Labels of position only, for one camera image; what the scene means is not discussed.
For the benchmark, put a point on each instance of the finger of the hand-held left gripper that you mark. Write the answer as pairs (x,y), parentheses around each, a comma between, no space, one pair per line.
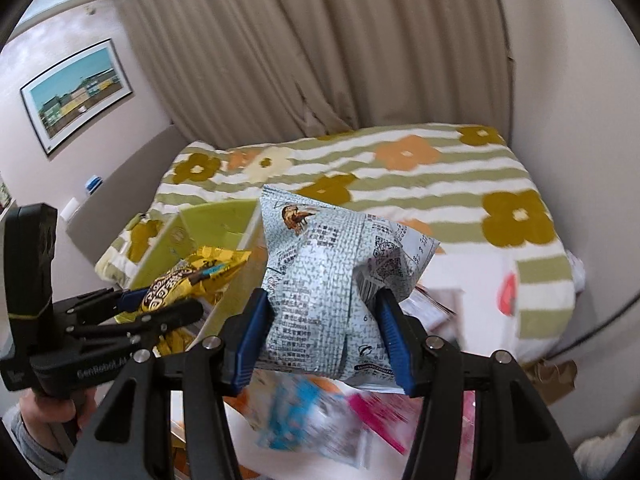
(135,300)
(165,317)

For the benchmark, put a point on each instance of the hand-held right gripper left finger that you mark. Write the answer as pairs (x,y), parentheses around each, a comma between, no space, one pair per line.
(247,350)

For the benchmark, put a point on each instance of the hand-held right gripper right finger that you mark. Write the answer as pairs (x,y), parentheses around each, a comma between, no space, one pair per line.
(395,350)

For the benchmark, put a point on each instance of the yellow snack packet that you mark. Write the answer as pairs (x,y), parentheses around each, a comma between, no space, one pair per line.
(174,342)
(172,285)

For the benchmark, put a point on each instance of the white grey printed snack bag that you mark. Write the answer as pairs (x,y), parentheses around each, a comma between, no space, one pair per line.
(325,285)

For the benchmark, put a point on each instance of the green storage box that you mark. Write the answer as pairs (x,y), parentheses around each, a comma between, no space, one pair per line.
(210,220)

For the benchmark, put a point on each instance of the person's left hand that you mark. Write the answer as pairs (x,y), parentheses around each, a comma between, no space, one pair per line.
(45,417)

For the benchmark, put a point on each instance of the pink snack packet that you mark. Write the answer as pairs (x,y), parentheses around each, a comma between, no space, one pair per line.
(382,417)

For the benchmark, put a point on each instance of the blue white snack packet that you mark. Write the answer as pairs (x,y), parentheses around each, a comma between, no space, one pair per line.
(305,420)

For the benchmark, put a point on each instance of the white fruit print cloth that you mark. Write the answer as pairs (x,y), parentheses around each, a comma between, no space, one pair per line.
(487,322)

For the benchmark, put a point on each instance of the small blue object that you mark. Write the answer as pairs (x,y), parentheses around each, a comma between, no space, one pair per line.
(93,184)

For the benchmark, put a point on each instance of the grey headboard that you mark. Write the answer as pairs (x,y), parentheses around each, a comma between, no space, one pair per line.
(135,175)

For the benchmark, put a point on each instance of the brown paper bag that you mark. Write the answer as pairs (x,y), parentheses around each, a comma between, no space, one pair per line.
(550,377)

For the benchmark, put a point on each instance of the striped flower print blanket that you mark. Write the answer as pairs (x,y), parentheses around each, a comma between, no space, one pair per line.
(425,175)

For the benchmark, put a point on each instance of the white fluffy item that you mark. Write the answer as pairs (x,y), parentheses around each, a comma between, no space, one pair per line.
(607,447)

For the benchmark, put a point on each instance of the beige curtain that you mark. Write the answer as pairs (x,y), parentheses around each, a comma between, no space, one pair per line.
(310,35)

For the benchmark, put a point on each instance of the white wall switch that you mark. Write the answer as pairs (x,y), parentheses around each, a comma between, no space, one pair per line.
(70,209)

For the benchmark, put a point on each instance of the framed wall picture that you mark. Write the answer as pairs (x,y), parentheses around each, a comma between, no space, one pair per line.
(75,92)

